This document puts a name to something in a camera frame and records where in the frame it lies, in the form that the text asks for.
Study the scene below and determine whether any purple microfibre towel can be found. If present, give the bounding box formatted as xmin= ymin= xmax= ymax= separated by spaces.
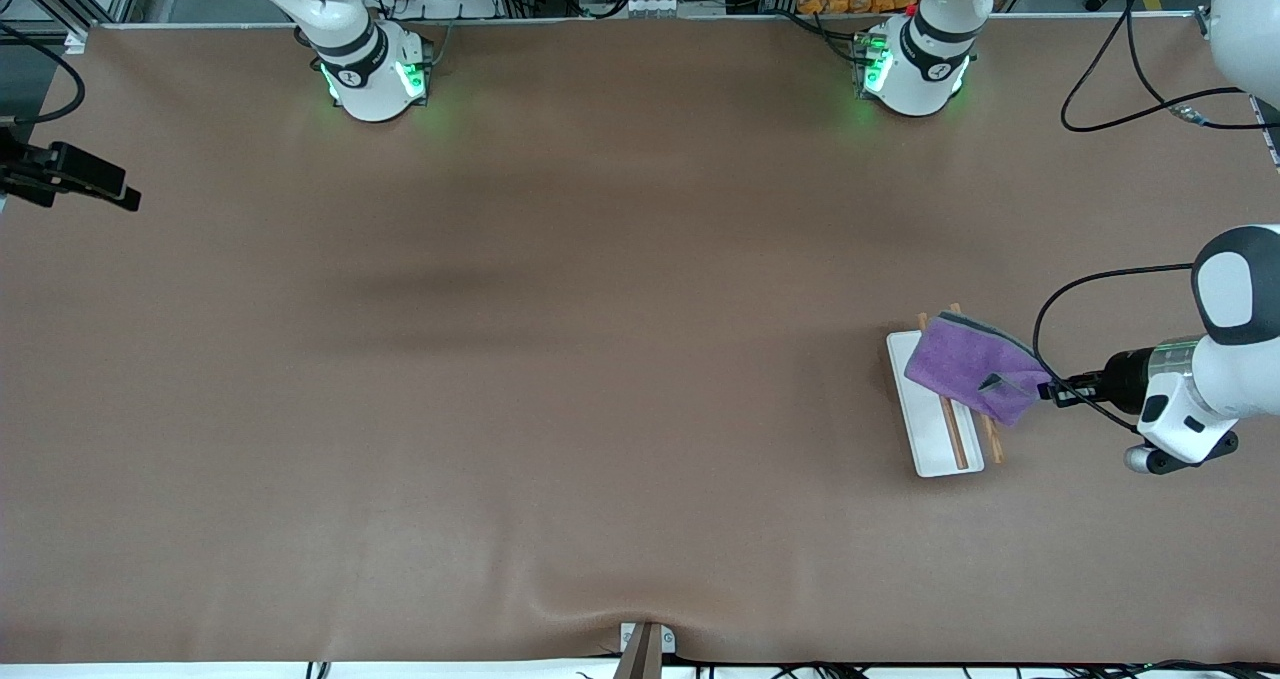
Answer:
xmin=904 ymin=310 xmax=1054 ymax=429

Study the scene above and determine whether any white rack with wooden bars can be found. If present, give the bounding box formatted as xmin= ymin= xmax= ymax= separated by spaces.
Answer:
xmin=886 ymin=303 xmax=1007 ymax=479

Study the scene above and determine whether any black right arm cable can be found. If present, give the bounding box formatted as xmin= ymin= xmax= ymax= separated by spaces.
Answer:
xmin=0 ymin=19 xmax=87 ymax=126

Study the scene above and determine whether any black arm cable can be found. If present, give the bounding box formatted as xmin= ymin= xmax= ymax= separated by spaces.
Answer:
xmin=1031 ymin=0 xmax=1280 ymax=436
xmin=0 ymin=19 xmax=87 ymax=126

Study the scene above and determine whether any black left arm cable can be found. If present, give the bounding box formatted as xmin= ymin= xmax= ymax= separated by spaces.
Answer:
xmin=1031 ymin=0 xmax=1280 ymax=436

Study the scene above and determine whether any grey metal bracket with post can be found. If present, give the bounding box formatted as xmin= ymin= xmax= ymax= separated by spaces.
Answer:
xmin=612 ymin=621 xmax=678 ymax=679

